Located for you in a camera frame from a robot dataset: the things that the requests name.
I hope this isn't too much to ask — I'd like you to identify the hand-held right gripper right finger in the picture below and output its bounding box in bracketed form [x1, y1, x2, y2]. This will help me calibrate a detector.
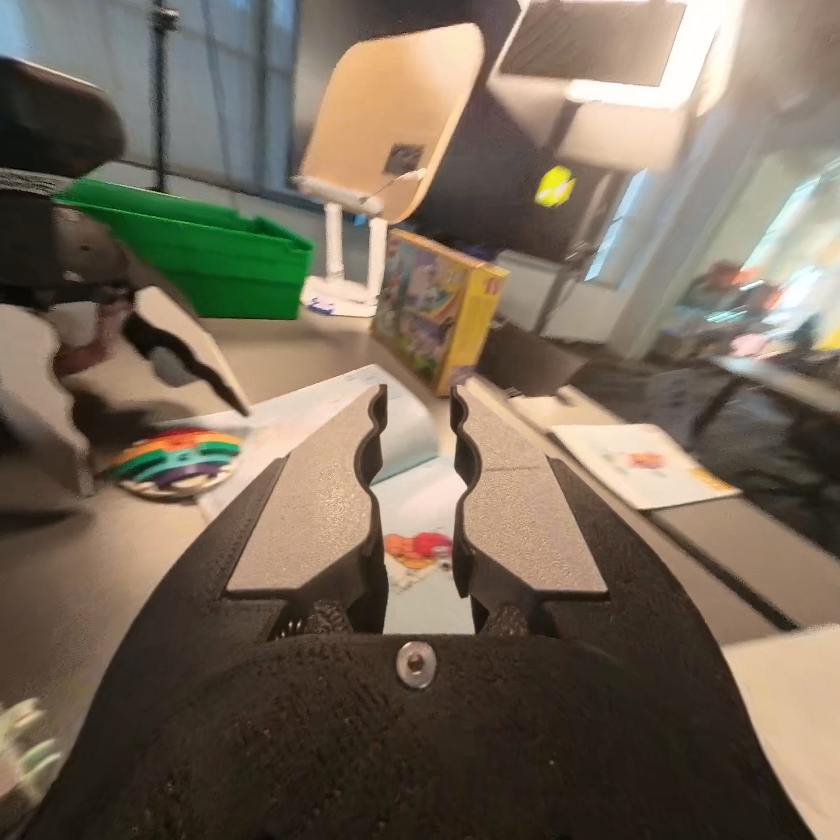
[449, 384, 609, 619]

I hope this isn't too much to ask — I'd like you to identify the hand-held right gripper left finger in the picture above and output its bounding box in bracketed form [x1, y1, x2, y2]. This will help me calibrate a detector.
[225, 384, 389, 613]

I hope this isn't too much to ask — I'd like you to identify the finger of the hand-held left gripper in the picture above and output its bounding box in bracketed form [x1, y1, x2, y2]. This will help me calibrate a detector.
[121, 285, 254, 419]

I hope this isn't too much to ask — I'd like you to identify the round rainbow lego disc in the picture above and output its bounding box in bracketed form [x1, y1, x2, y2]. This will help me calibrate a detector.
[107, 427, 245, 502]

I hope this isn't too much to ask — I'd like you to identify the open lego instruction booklet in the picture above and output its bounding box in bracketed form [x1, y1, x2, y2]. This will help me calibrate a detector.
[156, 363, 478, 635]

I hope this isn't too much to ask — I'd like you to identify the closed lego instruction booklet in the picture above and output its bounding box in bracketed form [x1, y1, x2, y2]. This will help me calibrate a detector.
[550, 423, 744, 512]

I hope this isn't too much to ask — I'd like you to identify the yellow lego set box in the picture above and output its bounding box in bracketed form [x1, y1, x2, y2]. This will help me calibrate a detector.
[369, 227, 512, 397]

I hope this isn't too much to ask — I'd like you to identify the white lego build with coloured bricks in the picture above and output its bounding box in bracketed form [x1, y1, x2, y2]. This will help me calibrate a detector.
[0, 697, 64, 818]

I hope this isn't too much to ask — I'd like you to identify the person's left hand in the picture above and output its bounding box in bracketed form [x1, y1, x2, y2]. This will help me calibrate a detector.
[54, 303, 133, 380]

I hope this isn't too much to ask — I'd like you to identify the green plastic bin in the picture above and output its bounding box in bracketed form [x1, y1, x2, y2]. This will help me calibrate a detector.
[54, 178, 317, 321]

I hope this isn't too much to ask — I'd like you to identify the dark box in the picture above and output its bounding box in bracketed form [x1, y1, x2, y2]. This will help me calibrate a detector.
[481, 320, 589, 399]

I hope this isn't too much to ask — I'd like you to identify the black tripod stand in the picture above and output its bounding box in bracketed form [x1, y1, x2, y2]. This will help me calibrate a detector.
[146, 0, 182, 193]

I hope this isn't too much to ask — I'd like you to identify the beige board on white stand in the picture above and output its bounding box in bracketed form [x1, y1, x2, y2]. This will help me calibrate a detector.
[290, 22, 487, 317]

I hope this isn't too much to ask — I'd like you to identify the white paper sheet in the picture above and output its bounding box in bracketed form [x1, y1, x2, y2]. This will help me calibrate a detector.
[721, 622, 840, 840]

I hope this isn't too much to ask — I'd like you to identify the round yellow sticker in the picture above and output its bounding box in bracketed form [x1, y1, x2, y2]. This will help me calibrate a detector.
[534, 165, 577, 209]

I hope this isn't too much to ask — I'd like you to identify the white studio light panel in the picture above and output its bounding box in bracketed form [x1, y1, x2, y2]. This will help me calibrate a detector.
[487, 0, 731, 173]

